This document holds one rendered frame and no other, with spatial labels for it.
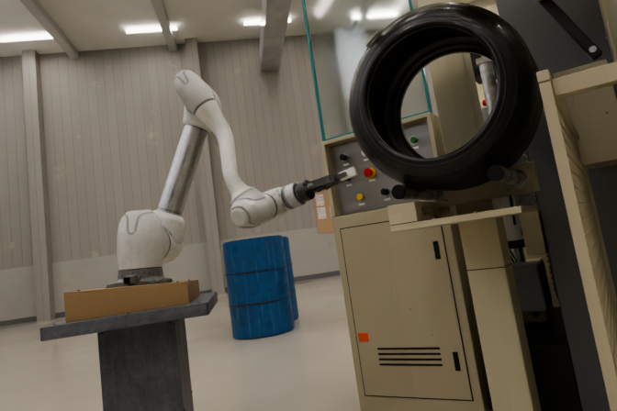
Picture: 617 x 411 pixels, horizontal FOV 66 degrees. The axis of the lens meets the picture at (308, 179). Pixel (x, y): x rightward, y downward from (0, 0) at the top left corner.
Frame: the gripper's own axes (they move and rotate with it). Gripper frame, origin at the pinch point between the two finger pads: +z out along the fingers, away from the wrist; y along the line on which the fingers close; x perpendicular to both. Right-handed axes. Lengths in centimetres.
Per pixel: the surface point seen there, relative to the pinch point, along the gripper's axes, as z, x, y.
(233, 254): -247, -16, 212
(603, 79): 74, 15, -59
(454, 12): 51, -29, -11
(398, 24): 36, -35, -11
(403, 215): 18.6, 20.3, -10.5
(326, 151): -33, -26, 52
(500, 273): 31, 45, 26
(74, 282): -1028, -122, 519
